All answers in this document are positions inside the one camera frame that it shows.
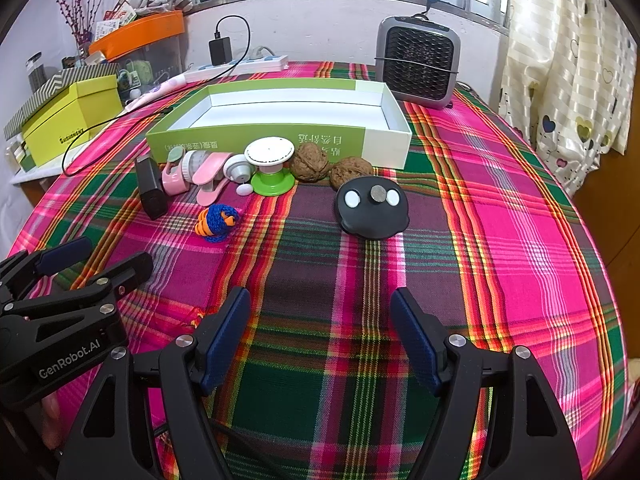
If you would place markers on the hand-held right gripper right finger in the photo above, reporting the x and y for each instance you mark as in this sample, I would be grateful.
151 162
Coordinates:
417 345

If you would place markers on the person's left hand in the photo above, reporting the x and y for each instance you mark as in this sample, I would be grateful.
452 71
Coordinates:
52 412

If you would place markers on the purple flower branches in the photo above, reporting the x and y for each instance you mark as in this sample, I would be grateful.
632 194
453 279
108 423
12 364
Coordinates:
80 5

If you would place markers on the black rectangular power bank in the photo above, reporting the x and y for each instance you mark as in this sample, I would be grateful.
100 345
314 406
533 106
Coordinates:
151 190

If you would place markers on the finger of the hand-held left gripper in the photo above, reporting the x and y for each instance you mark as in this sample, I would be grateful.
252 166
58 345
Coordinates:
115 275
65 256

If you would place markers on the white disc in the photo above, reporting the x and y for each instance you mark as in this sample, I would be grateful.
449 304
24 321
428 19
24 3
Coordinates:
270 152

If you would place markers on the small white egg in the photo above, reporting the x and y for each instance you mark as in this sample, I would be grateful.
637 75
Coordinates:
245 189

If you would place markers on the blue and orange knitted toy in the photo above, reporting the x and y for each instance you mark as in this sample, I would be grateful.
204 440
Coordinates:
217 222

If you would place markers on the pink plaid tablecloth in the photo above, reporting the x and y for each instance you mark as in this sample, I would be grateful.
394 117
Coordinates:
500 210

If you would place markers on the black pad with white dots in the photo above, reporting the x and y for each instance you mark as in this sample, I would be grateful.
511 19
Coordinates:
372 215

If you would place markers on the black charger plug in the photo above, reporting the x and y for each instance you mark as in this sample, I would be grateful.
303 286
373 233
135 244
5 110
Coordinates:
220 51

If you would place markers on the black window hook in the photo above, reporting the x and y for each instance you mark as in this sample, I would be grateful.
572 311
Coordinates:
436 0

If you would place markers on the yellow-green box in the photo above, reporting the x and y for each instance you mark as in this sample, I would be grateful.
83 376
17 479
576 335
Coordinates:
65 120

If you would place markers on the pink and white tube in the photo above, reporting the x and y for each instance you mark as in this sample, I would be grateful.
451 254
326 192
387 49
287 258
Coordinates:
160 90

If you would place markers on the wooden cabinet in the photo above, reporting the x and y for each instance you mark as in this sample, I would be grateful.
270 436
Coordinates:
607 195

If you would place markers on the heart print curtain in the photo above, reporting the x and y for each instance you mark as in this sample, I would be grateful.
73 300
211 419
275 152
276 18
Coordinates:
560 60

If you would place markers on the pink clip with green pad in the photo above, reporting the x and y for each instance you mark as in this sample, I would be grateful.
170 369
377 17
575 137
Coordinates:
172 177

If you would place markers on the plain pink clip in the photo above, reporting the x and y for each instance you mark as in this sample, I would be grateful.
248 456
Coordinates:
210 175

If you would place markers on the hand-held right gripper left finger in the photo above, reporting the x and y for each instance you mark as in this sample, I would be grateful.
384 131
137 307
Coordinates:
225 345

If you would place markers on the grey zigzag striped box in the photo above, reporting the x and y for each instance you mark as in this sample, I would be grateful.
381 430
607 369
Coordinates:
35 102

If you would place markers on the black-lid glass jar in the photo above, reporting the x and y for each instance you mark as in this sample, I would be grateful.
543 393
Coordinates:
36 72

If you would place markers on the grey fan heater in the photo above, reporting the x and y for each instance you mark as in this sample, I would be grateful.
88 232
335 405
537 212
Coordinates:
417 60

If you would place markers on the clear bin with orange lid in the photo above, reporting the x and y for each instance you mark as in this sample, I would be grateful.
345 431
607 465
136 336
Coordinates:
145 30

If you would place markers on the white power strip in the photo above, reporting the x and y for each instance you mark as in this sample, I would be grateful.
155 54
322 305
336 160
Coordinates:
250 65

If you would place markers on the green and white cardboard box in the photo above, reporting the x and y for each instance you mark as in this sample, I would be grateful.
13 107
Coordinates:
300 115

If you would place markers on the brown walnut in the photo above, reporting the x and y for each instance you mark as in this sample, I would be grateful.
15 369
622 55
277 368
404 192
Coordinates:
309 161
351 174

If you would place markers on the printed paper packets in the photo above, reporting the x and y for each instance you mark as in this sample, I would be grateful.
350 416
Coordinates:
117 17

